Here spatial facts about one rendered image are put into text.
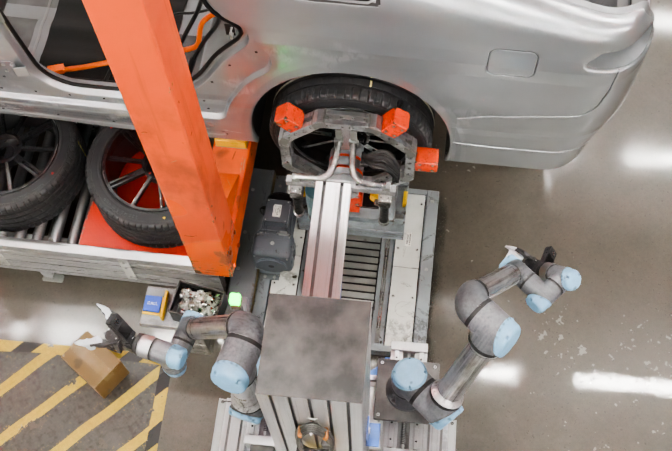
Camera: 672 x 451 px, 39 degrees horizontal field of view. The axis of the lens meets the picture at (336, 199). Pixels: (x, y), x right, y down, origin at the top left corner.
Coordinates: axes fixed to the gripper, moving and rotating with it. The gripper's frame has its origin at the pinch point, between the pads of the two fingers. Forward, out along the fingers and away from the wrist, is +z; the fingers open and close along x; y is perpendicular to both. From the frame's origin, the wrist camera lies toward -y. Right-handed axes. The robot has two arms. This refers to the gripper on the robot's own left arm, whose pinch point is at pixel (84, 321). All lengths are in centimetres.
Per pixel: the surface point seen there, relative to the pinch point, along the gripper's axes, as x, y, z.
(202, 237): 57, 26, -13
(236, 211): 83, 45, -15
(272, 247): 87, 72, -28
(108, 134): 109, 59, 60
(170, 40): 52, -88, -18
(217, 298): 52, 63, -18
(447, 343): 91, 113, -111
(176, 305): 45, 66, -3
